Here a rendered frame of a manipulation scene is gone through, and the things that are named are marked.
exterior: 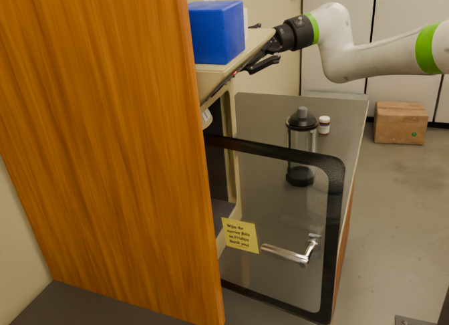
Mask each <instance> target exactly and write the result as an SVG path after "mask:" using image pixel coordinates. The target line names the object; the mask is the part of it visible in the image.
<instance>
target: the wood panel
mask: <svg viewBox="0 0 449 325"><path fill-rule="evenodd" d="M0 154H1V157H2V159H3V162H4V164H5V166H6V169H7V172H8V173H9V176H10V178H11V181H12V183H13V186H14V187H15V190H16V192H17V195H18V197H19V200H20V202H21V204H22V207H23V209H24V211H25V214H26V216H27V219H28V221H29V224H30V226H31V228H32V230H33V233H34V235H35V238H36V240H37V242H38V245H39V247H40V250H41V252H42V254H43V257H44V259H45V262H46V264H47V266H48V268H49V271H50V273H51V276H52V278H53V280H56V281H59V282H63V283H65V284H69V285H72V286H75V287H78V288H82V289H85V290H88V291H91V292H95V293H97V294H101V295H104V296H107V297H110V298H114V299H117V300H120V301H123V302H127V303H129V304H133V305H136V306H139V307H142V308H146V309H149V310H152V311H155V312H159V313H161V314H165V315H168V316H172V317H174V318H178V319H181V320H184V321H187V322H191V323H193V324H197V325H224V323H225V312H224V306H223V300H222V289H221V283H220V272H219V266H218V255H217V249H216V238H215V232H214V221H213V216H212V205H211V198H210V188H209V181H208V171H207V165H206V154H205V148H204V137H203V131H202V120H201V114H200V103H199V97H198V86H197V81H196V70H195V63H194V52H193V46H192V36H191V30H190V19H189V12H188V2H187V0H0Z"/></svg>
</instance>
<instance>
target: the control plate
mask: <svg viewBox="0 0 449 325"><path fill-rule="evenodd" d="M251 58H252V56H251V57H250V58H249V59H248V60H247V61H246V62H245V63H243V64H242V65H245V64H246V63H247V62H248V61H249V60H250V59H251ZM242 65H241V66H242ZM241 66H240V67H239V68H237V69H236V70H235V71H234V72H233V73H232V74H231V75H230V76H229V77H227V78H226V79H225V80H224V81H223V82H221V83H220V84H219V85H218V87H217V88H216V89H215V90H214V91H213V92H212V93H211V94H210V96H209V97H208V98H207V99H209V98H211V96H212V95H213V94H214V93H215V92H216V91H217V90H218V89H219V88H220V87H221V86H222V85H223V84H225V83H227V82H228V80H229V79H230V80H231V79H232V77H233V76H234V75H235V74H234V73H235V72H236V71H237V72H238V71H239V70H240V69H241ZM237 72H236V73H237ZM207 99H206V100H207ZM206 100H205V101H206ZM205 101H204V102H203V103H202V104H201V105H200V107H201V106H202V105H203V104H204V103H205Z"/></svg>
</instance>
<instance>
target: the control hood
mask: <svg viewBox="0 0 449 325"><path fill-rule="evenodd" d="M275 32H276V30H275V29H248V35H249V37H248V38H247V40H246V41H245V50H244V51H243V52H241V53H240V54H239V55H238V56H237V57H235V58H234V59H233V60H231V61H230V62H229V63H228V64H226V65H222V64H195V70H196V81H197V86H198V97H199V103H200V105H201V104H202V103H203V102H204V101H205V100H206V99H207V98H208V97H209V96H210V94H211V93H212V92H213V91H214V90H215V89H216V88H217V87H218V85H219V84H220V83H221V82H223V81H224V80H225V79H226V78H227V77H229V76H230V75H231V74H232V73H233V72H234V71H235V70H236V69H237V68H239V67H240V66H241V65H242V64H243V63H245V62H246V61H247V60H248V59H249V58H250V57H251V56H252V58H253V57H254V56H255V55H256V54H257V53H258V52H259V50H260V49H261V48H262V47H263V46H264V45H265V44H266V43H267V42H268V41H269V40H270V39H271V38H272V37H273V36H274V35H275ZM252 58H251V59H252ZM251 59H250V60H251ZM250 60H249V61H250ZM249 61H248V62H249ZM248 62H247V63H246V64H245V65H244V66H243V67H242V68H241V69H240V70H239V71H238V72H240V71H241V70H242V69H243V68H244V67H245V66H246V65H247V64H248Z"/></svg>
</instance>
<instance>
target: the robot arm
mask: <svg viewBox="0 0 449 325"><path fill-rule="evenodd" d="M272 29H275V30H276V32H275V35H274V36H273V37H272V38H271V39H270V40H269V41H268V42H267V43H266V44H265V45H264V46H263V47H262V48H261V49H260V50H259V52H258V53H257V54H256V55H255V56H254V57H253V58H252V59H251V60H250V61H249V62H248V64H247V65H246V66H245V67H244V68H243V69H242V70H241V71H240V72H242V71H248V73H249V75H253V74H255V73H257V72H259V71H261V70H263V69H265V68H266V67H268V66H270V65H272V64H278V63H279V62H280V59H281V56H280V55H279V53H282V52H284V51H288V50H291V51H297V50H300V49H303V48H305V47H309V46H311V45H315V44H317V45H318V48H319V52H320V56H321V63H322V68H323V73H324V74H325V77H326V78H327V79H328V80H330V81H331V82H334V83H336V84H343V83H346V82H350V81H353V80H358V79H362V78H370V77H375V76H388V75H423V76H435V75H437V74H449V19H447V20H444V21H440V22H437V23H429V24H426V25H423V26H421V27H419V28H417V29H414V30H411V31H409V32H406V33H403V34H401V35H397V36H395V37H391V38H388V39H383V40H381V41H375V42H372V43H365V44H361V45H357V46H354V42H353V37H352V31H351V22H350V16H349V12H348V10H347V9H346V8H345V7H344V6H343V5H341V4H339V3H334V2H330V3H326V4H324V5H322V6H320V7H319V8H317V9H315V10H313V11H310V12H308V13H305V14H302V15H298V16H296V17H292V18H290V19H286V20H284V22H283V24H281V25H278V26H275V27H273V28H272ZM267 54H270V55H272V56H271V57H269V58H267V59H265V60H263V61H261V62H259V63H257V62H258V61H259V60H260V59H261V58H264V57H265V56H266V55H267ZM256 63H257V64H256Z"/></svg>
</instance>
